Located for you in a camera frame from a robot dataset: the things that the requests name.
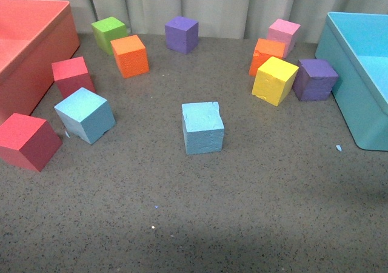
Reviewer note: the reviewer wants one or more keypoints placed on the orange foam cube left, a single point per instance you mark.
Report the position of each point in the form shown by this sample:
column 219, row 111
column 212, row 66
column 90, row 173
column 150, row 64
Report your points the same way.
column 130, row 55

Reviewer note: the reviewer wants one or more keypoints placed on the grey curtain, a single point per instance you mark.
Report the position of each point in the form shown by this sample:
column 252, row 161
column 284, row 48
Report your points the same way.
column 249, row 19

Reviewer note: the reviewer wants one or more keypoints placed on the light blue plastic bin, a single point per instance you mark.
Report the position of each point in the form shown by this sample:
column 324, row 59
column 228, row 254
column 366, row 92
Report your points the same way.
column 355, row 45

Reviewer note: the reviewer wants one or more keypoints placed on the orange foam cube right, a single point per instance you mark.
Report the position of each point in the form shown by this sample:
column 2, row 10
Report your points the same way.
column 264, row 50

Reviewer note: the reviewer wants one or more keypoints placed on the yellow foam cube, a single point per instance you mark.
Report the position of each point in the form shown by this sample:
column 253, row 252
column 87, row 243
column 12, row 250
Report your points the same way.
column 274, row 80

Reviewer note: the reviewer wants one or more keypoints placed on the red plastic bin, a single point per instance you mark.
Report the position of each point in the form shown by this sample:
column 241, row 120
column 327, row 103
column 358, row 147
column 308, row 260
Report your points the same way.
column 34, row 34

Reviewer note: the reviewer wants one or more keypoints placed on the red foam cube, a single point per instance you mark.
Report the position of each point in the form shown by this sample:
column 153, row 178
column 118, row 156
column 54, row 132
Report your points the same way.
column 28, row 142
column 71, row 75

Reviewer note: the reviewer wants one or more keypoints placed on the red foam cube front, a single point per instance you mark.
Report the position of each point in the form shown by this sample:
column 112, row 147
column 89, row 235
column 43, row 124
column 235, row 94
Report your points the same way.
column 28, row 142

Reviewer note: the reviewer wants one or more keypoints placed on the purple foam cube right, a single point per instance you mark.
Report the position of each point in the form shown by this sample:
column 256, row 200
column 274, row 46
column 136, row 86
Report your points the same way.
column 314, row 80

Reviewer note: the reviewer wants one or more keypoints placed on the orange foam cube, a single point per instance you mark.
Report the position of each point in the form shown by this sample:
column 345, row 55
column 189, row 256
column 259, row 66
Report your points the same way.
column 130, row 55
column 264, row 50

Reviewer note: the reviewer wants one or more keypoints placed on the purple foam cube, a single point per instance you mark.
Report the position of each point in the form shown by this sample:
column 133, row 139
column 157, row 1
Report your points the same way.
column 182, row 34
column 314, row 80

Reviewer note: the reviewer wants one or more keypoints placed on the purple foam cube back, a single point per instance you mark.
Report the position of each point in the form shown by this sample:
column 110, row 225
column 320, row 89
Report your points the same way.
column 182, row 34

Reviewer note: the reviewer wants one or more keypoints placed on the green foam cube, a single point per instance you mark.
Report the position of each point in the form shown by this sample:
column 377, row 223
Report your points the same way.
column 106, row 30

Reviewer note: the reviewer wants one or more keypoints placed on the pink foam cube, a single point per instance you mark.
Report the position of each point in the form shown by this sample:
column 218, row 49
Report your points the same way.
column 286, row 32

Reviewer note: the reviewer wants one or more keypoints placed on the light blue foam cube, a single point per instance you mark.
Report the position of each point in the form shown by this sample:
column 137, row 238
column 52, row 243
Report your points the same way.
column 203, row 128
column 86, row 115

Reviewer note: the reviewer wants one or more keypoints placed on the red foam cube back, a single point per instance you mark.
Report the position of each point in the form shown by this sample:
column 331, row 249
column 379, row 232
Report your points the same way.
column 71, row 75

